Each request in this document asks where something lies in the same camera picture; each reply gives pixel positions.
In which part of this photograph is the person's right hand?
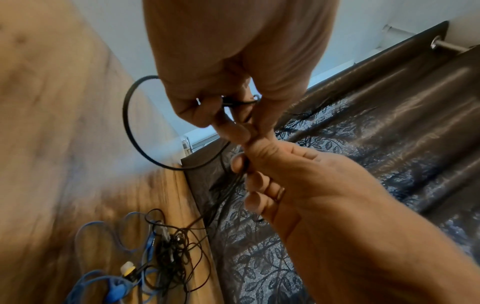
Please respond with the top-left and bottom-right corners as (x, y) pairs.
(230, 135), (384, 242)

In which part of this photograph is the person's left hand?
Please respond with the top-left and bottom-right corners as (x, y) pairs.
(142, 0), (341, 145)

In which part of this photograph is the black cable with yellow plug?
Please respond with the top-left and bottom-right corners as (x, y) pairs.
(119, 207), (213, 300)

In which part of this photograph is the blue cable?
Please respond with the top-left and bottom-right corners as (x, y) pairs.
(63, 212), (162, 304)

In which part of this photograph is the person's right forearm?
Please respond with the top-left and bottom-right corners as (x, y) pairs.
(276, 178), (480, 304)

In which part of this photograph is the dark leaf-patterned curtain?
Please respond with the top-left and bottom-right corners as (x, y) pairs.
(181, 20), (480, 304)

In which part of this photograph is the metal curtain rod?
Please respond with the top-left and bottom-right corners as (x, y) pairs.
(430, 35), (480, 55)

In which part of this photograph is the white window frame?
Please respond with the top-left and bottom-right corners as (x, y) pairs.
(180, 134), (223, 156)

